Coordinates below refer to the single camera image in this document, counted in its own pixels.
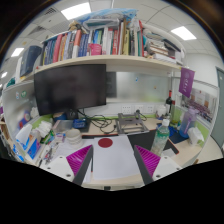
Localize purple hanging banner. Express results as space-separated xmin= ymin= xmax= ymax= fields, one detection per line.
xmin=179 ymin=68 xmax=195 ymax=97

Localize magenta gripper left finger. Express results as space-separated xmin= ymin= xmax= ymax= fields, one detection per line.
xmin=66 ymin=145 xmax=93 ymax=186

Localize dark wine bottle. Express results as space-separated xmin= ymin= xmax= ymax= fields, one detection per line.
xmin=166 ymin=90 xmax=172 ymax=113

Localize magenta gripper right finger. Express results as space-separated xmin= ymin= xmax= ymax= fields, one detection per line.
xmin=134 ymin=145 xmax=160 ymax=185

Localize white stacked bowls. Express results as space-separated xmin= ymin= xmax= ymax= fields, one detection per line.
xmin=65 ymin=129 xmax=83 ymax=147

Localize purple water jug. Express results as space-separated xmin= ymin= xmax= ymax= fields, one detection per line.
xmin=179 ymin=107 xmax=198 ymax=138

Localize metal laptop stand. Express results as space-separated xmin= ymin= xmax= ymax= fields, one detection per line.
xmin=115 ymin=112 xmax=149 ymax=135

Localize black cables bundle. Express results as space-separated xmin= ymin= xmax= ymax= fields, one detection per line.
xmin=78 ymin=113 xmax=118 ymax=135

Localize black computer monitor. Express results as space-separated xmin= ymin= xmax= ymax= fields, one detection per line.
xmin=34 ymin=64 xmax=106 ymax=115

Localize white crumpled tissue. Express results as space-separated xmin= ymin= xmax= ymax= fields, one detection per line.
xmin=36 ymin=121 xmax=52 ymax=138

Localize blue white box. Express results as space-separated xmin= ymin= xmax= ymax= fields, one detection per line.
xmin=15 ymin=124 xmax=41 ymax=164

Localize white paper sheet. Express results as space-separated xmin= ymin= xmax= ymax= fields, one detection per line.
xmin=93 ymin=136 xmax=140 ymax=180

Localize white tissue pack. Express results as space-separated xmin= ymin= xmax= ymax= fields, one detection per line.
xmin=188 ymin=127 xmax=204 ymax=145

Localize white wall shelf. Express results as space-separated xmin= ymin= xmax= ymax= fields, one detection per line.
xmin=34 ymin=55 xmax=181 ymax=76

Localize black desk mat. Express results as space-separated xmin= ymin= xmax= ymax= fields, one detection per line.
xmin=128 ymin=130 xmax=179 ymax=154

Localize clear plastic water bottle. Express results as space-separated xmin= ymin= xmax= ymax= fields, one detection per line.
xmin=151 ymin=119 xmax=170 ymax=156

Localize dark red round coaster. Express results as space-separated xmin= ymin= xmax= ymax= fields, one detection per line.
xmin=98 ymin=138 xmax=113 ymax=148

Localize row of books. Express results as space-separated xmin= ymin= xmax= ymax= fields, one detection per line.
xmin=40 ymin=19 xmax=185 ymax=65

